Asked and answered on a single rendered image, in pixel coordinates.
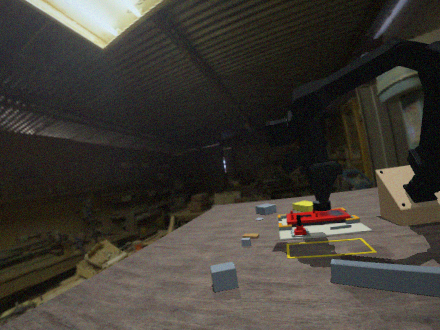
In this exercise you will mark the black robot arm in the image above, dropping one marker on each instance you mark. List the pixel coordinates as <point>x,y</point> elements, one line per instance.
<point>309,101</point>

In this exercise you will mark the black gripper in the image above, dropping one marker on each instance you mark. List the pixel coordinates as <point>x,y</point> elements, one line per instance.
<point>322,172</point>

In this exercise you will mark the grey wheel with black tyre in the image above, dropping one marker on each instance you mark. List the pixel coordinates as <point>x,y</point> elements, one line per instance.
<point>317,207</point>

